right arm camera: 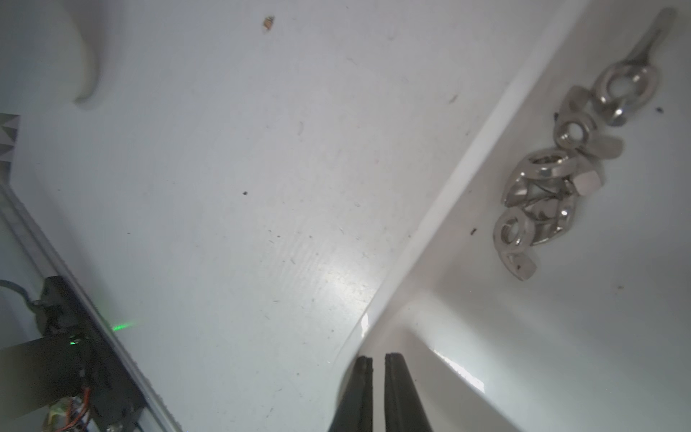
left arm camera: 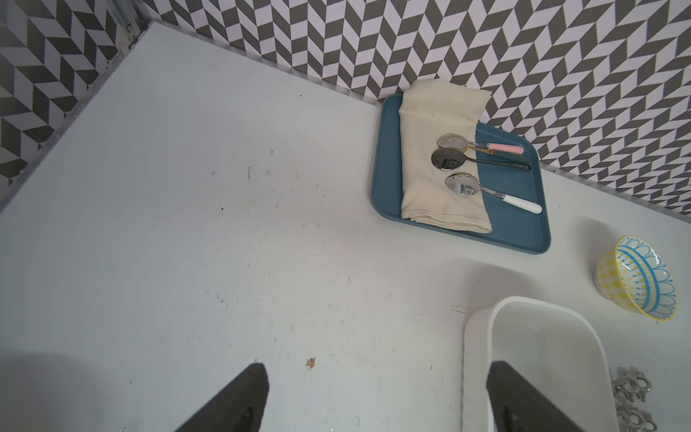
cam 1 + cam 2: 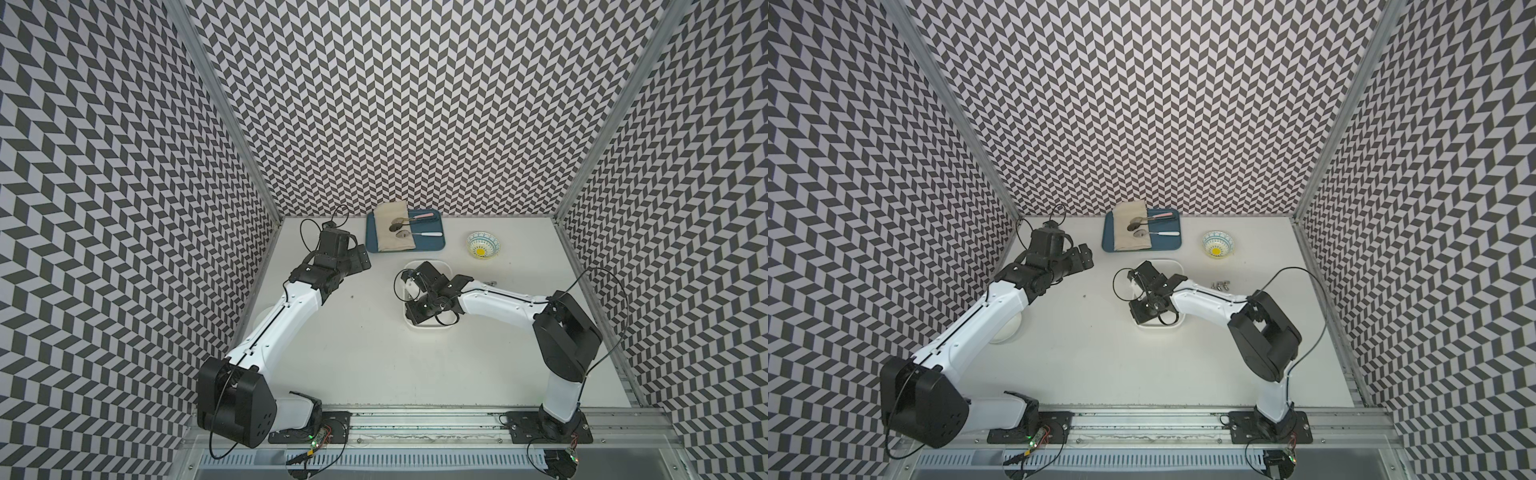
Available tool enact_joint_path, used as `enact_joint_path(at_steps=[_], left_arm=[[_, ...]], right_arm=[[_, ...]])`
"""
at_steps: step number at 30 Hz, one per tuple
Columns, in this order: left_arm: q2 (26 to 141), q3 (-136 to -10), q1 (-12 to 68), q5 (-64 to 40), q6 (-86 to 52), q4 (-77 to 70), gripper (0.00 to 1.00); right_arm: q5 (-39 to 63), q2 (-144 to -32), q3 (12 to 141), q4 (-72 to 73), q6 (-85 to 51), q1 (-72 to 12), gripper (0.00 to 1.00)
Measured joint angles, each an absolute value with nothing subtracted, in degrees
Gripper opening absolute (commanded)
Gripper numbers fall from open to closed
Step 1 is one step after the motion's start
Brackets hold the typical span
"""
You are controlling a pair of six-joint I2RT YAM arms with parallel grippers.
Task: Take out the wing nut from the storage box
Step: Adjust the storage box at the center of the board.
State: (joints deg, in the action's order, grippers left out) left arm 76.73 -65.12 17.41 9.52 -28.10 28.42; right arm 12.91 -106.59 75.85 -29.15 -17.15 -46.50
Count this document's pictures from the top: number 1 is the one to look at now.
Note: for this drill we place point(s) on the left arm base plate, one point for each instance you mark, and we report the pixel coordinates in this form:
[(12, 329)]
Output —
[(71, 359)]

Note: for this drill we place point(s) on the aluminium front rail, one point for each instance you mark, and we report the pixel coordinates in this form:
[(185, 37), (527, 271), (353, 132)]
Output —
[(27, 259)]

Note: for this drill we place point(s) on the pile of wing nuts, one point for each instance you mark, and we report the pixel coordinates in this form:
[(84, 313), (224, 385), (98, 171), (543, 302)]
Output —
[(542, 192)]

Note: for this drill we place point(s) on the white storage box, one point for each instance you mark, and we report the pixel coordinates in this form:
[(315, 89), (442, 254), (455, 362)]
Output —
[(598, 339)]

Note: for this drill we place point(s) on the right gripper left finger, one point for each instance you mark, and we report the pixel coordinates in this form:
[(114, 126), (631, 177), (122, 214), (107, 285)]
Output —
[(354, 412)]

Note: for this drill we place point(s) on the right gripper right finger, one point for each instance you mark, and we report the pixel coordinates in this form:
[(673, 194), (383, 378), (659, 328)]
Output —
[(403, 409)]

